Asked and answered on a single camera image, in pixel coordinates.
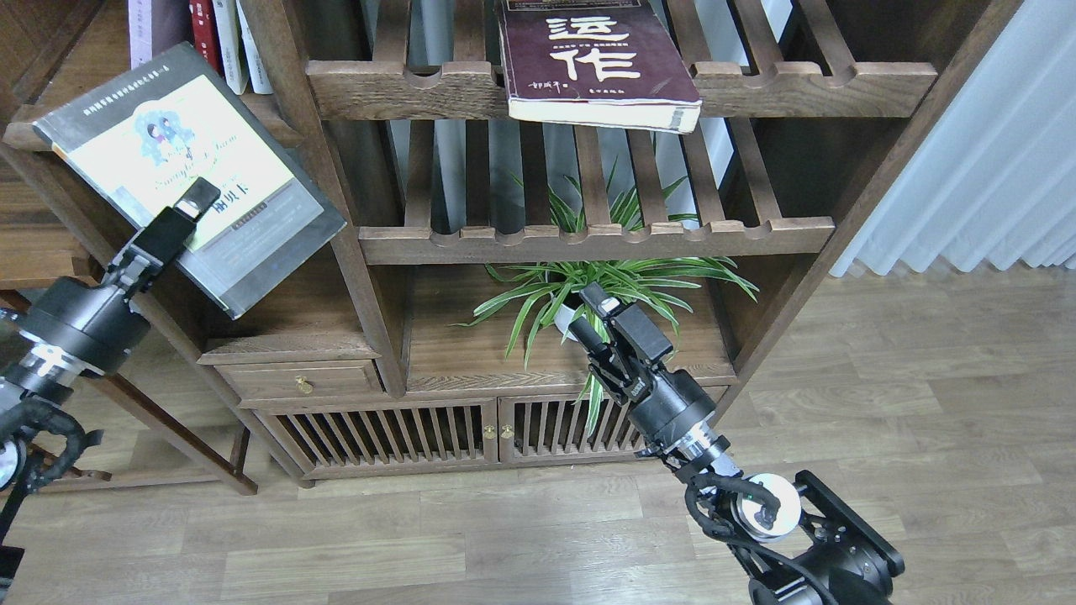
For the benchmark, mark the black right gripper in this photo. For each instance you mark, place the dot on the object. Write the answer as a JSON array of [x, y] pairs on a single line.
[[669, 409]]

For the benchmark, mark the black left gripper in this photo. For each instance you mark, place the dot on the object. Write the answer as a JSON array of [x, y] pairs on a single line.
[[96, 325]]

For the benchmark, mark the green and black book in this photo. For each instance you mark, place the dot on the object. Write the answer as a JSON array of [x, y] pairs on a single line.
[[142, 139]]

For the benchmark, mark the pale lavender white book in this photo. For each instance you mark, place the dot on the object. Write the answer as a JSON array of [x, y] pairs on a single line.
[[155, 26]]

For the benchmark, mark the maroon book white characters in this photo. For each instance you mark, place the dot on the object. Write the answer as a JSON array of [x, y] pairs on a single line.
[[594, 63]]

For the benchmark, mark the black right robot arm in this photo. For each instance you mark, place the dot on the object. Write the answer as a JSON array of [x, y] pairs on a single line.
[[796, 539]]

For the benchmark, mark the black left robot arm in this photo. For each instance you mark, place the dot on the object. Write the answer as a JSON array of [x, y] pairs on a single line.
[[40, 440]]

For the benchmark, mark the green spider plant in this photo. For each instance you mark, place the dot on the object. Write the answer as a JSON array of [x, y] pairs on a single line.
[[546, 288]]

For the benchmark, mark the white plant pot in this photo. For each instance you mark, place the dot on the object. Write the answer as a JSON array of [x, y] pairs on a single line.
[[567, 314]]

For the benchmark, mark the white teal upright book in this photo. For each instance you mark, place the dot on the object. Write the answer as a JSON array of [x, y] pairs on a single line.
[[259, 79]]

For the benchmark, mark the dark wooden bookshelf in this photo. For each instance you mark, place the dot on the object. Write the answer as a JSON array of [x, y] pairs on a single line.
[[821, 119]]

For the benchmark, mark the brass drawer knob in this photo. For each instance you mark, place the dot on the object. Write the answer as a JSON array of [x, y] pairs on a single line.
[[303, 385]]

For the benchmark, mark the red upright book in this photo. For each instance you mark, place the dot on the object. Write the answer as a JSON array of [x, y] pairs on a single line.
[[205, 33]]

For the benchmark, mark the white curtain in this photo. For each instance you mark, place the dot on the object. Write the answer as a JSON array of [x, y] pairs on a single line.
[[994, 182]]

